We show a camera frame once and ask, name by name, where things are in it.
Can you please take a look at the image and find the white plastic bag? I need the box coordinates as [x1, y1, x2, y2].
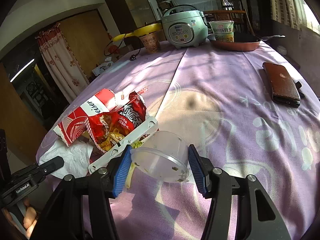
[92, 61, 113, 76]

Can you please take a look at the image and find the person's left hand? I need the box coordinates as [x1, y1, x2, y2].
[2, 197, 37, 239]

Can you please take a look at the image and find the brown instant noodle cup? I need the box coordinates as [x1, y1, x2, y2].
[140, 31, 161, 54]

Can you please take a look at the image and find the floral white curtain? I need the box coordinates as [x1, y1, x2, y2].
[35, 24, 89, 103]

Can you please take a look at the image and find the green instant noodle cup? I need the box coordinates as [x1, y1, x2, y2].
[209, 20, 234, 42]

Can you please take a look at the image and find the red snack bag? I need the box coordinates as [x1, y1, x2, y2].
[85, 91, 146, 153]

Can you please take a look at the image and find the clear plastic container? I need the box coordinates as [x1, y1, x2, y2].
[131, 131, 189, 183]

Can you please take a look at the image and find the white tissue paper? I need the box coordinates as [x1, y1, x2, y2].
[39, 139, 93, 179]

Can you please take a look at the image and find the mint green rice cooker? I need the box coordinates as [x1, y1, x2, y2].
[162, 4, 208, 49]

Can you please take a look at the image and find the red white torn carton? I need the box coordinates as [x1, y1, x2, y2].
[54, 88, 125, 146]

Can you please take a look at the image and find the wooden chair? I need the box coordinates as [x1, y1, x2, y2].
[204, 10, 255, 36]

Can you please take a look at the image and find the window curtain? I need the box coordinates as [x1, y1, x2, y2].
[270, 0, 319, 34]

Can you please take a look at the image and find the red frying pan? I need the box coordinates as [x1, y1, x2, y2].
[208, 33, 286, 51]

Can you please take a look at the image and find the dark wooden cabinet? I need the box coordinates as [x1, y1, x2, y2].
[105, 0, 157, 34]

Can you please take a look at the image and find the black power cable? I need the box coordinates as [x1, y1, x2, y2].
[103, 33, 142, 61]

